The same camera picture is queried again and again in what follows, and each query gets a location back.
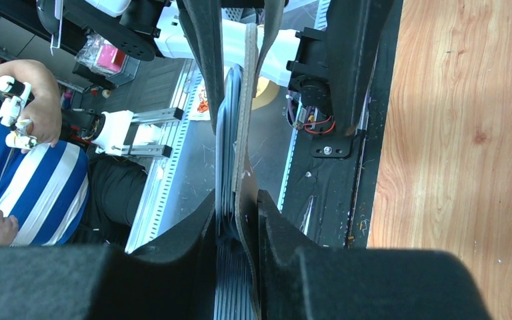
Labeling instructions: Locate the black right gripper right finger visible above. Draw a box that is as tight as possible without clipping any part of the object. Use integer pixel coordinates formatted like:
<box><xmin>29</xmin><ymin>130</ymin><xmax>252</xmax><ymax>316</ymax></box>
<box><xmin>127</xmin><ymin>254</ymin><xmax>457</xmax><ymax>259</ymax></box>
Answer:
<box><xmin>258</xmin><ymin>190</ymin><xmax>490</xmax><ymax>319</ymax></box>

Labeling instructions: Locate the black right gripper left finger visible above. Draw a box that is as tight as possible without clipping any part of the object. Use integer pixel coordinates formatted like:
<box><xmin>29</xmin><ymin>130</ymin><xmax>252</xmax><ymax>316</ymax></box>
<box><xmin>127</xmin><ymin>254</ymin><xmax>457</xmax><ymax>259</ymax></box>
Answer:
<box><xmin>0</xmin><ymin>193</ymin><xmax>216</xmax><ymax>319</ymax></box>

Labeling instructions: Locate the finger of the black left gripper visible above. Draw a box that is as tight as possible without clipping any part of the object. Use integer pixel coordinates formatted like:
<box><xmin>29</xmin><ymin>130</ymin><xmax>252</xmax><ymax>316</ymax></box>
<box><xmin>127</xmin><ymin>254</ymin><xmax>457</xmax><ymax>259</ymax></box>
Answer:
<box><xmin>177</xmin><ymin>0</ymin><xmax>225</xmax><ymax>131</ymax></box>
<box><xmin>253</xmin><ymin>1</ymin><xmax>284</xmax><ymax>97</ymax></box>

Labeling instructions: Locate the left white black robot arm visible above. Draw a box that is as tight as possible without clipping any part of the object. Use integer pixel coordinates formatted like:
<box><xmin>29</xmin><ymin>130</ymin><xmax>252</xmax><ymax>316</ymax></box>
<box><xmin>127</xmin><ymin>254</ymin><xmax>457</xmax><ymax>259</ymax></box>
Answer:
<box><xmin>36</xmin><ymin>1</ymin><xmax>394</xmax><ymax>136</ymax></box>

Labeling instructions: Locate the person in striped shirt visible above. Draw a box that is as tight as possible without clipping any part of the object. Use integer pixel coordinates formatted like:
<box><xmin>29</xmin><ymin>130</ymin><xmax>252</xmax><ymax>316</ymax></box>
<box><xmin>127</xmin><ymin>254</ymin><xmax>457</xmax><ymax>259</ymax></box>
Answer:
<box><xmin>0</xmin><ymin>59</ymin><xmax>147</xmax><ymax>246</ymax></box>

